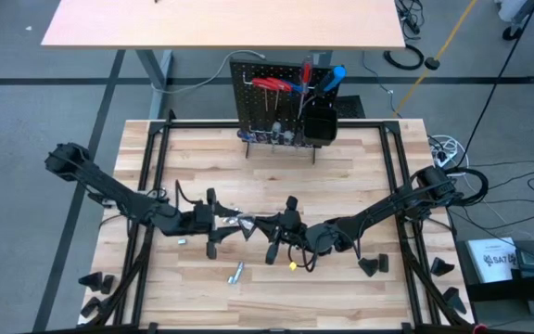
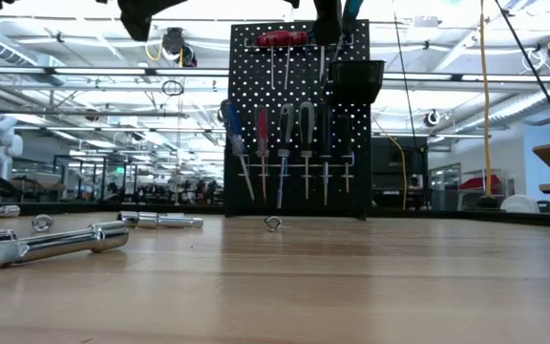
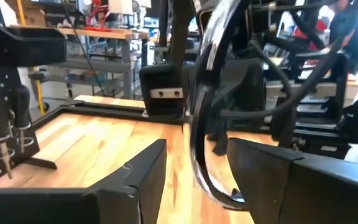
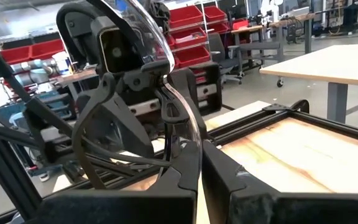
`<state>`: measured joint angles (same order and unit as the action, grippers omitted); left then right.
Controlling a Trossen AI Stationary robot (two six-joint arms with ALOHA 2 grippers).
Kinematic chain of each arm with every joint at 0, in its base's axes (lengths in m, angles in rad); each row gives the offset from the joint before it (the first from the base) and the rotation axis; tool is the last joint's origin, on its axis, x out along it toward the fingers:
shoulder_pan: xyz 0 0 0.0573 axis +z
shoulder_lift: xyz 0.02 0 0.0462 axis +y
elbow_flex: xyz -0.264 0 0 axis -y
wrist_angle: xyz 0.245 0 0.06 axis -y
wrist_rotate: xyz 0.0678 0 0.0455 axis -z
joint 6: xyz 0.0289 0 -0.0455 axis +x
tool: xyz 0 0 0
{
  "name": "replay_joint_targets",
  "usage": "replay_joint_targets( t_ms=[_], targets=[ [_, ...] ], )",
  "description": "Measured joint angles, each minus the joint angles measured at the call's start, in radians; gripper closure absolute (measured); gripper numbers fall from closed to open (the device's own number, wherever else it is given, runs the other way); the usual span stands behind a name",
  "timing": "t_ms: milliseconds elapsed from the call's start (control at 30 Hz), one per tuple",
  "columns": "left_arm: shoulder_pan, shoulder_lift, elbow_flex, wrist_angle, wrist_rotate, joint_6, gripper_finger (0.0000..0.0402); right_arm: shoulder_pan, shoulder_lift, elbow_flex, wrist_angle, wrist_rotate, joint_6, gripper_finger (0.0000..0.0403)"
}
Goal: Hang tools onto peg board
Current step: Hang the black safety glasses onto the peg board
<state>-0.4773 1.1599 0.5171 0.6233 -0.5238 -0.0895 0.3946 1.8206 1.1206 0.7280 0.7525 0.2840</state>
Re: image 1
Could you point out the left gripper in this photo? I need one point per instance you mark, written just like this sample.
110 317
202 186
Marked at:
202 218

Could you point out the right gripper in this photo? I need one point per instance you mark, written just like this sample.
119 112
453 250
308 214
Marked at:
295 229

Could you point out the chrome extension bar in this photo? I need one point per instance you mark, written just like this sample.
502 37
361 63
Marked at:
239 268

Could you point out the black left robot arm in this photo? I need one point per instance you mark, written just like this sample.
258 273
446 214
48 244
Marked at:
109 190

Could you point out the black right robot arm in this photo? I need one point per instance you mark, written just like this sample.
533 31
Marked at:
387 204

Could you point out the black peg board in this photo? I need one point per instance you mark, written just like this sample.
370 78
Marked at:
267 116

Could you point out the black plastic peg board bin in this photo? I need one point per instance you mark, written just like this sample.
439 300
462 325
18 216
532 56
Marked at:
320 130

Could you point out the chrome socket with black adapter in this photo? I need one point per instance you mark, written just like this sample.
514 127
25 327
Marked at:
181 241

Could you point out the small chrome socket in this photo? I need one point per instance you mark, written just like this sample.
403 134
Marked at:
231 278

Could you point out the loose black triangular block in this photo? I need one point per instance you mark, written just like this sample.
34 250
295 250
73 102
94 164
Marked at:
383 263
369 268

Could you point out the black mesh mat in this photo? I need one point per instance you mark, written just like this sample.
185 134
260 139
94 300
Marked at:
352 107

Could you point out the grey desk leg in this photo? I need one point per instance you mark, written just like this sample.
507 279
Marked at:
156 74
325 58

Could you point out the light wood desk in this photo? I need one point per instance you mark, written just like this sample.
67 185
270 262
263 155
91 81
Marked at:
225 23

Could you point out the white printed booklet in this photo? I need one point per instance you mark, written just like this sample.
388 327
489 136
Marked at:
489 260

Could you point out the red knob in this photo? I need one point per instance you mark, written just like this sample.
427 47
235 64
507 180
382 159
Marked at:
480 329

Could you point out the black round floor cap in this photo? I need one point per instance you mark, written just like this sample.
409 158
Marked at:
432 63

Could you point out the black cart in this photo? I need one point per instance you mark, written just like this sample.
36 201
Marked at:
503 292

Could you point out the black power strip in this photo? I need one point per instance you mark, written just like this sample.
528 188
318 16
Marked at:
410 21

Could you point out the white object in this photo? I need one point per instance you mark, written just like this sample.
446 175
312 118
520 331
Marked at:
510 9

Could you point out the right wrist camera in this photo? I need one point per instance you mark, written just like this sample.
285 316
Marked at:
291 203

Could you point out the black triangular bracket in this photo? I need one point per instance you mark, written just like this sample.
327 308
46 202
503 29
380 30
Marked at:
107 284
91 280
441 266
90 307
453 299

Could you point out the black aluminium table frame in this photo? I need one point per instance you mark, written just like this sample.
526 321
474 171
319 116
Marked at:
364 124

